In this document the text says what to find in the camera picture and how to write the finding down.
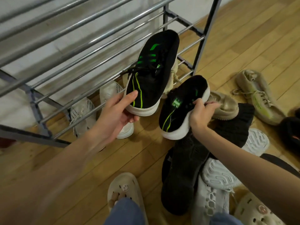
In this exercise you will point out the person's left hand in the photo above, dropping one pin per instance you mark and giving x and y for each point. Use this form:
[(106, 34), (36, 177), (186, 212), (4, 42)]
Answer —
[(114, 119)]

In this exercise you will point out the person's right hand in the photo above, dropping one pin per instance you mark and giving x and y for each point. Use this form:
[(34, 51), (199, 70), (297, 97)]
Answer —
[(200, 119)]

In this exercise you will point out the person's left thumb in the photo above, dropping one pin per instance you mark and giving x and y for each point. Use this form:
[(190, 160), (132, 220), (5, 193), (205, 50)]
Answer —
[(124, 98)]

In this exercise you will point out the person's right fingers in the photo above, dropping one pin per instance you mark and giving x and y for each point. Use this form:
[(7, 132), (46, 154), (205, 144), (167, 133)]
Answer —
[(206, 105)]

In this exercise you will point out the black sneaker with green stripes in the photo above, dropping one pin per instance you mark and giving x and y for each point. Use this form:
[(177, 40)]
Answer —
[(180, 107), (152, 74)]

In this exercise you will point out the person's left forearm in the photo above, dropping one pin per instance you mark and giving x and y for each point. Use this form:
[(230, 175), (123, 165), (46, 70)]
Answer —
[(54, 175)]

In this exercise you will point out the person's right forearm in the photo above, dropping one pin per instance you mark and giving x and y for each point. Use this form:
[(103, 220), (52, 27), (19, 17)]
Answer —
[(248, 168)]

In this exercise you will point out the plain white sneaker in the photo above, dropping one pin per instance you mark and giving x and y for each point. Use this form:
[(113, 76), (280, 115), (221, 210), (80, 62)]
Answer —
[(110, 91)]

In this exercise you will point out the beige knit sneaker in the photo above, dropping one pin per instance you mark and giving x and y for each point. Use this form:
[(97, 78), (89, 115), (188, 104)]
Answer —
[(257, 96), (172, 79), (225, 105)]

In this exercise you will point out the black knit sneaker white sole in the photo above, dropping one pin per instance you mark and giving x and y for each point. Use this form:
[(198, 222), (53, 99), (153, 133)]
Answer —
[(236, 126), (182, 171)]

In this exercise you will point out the white sneaker with black print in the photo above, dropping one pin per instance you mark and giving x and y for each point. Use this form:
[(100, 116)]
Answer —
[(82, 112)]

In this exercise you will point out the metal shoe rack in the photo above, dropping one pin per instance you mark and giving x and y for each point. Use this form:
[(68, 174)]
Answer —
[(77, 48)]

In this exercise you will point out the beige clog with smiley charm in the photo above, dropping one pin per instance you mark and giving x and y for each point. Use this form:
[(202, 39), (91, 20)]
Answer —
[(255, 210), (126, 185)]

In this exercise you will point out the black fuzzy shoe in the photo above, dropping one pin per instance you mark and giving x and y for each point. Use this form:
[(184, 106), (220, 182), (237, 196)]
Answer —
[(289, 131)]

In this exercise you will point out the light grey mesh sneaker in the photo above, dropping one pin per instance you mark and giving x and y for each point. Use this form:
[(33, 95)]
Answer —
[(208, 203)]

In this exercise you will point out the person's left leg in jeans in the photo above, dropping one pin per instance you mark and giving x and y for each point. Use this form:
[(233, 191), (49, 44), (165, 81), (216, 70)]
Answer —
[(126, 213)]

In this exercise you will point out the person's leg in jeans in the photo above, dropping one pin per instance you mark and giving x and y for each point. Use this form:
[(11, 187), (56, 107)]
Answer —
[(225, 220), (126, 213)]

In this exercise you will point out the person's right leg in jeans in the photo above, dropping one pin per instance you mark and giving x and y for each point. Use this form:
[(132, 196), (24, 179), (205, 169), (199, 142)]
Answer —
[(225, 220)]

